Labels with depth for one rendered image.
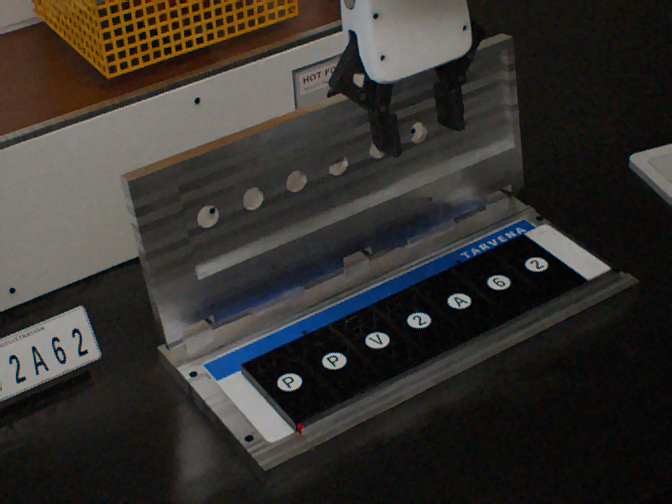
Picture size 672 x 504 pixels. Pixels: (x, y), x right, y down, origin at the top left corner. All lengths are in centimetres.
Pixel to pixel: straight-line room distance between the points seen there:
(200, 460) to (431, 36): 43
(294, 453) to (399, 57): 35
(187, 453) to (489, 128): 48
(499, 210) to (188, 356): 39
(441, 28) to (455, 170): 31
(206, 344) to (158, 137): 23
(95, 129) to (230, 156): 17
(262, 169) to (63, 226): 24
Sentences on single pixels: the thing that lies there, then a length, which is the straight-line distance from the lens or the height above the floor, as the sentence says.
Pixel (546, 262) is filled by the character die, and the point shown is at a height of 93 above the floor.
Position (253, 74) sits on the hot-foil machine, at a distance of 135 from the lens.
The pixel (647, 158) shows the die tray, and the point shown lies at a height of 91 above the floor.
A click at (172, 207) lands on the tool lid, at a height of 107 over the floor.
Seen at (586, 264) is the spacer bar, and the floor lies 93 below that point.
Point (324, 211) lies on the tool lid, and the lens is 125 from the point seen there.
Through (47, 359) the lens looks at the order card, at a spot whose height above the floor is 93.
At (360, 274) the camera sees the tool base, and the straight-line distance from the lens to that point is 130.
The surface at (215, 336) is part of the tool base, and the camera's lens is 124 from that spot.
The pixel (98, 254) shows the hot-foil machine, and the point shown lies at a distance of 136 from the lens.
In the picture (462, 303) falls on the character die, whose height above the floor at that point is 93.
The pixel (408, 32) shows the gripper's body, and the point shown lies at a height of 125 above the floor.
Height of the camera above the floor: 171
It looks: 37 degrees down
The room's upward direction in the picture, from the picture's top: 4 degrees counter-clockwise
